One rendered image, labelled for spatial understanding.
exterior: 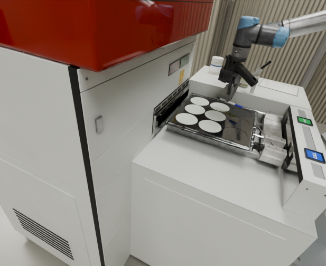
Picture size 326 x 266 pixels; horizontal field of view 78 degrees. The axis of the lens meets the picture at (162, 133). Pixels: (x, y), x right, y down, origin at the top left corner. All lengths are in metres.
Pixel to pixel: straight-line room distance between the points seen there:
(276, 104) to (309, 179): 0.55
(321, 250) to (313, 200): 1.18
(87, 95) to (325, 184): 0.67
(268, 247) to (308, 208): 0.19
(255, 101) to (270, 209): 0.60
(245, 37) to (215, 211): 0.68
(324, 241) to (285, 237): 1.16
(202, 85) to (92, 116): 0.80
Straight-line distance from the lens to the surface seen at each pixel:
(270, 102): 1.18
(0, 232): 1.77
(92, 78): 0.47
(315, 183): 0.73
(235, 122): 0.99
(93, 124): 0.51
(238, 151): 0.92
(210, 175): 0.78
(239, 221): 0.78
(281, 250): 0.86
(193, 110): 1.00
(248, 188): 0.80
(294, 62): 3.33
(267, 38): 0.96
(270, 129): 1.07
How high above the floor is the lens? 1.36
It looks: 35 degrees down
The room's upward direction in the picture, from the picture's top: 7 degrees clockwise
